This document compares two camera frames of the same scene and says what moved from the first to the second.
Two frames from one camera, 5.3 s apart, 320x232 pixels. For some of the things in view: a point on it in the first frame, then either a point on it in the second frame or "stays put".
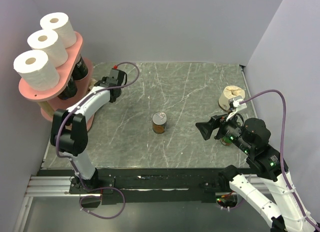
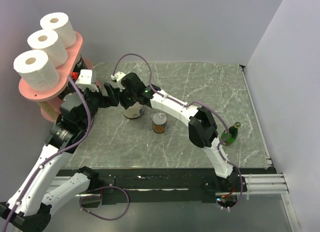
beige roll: x=230 y=92 -> x=134 y=112
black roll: x=70 y=91 stays put
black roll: x=80 y=70 stays put
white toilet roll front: x=49 y=41 stays put
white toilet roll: x=59 y=22 stays put
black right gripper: x=205 y=128 -> x=125 y=103
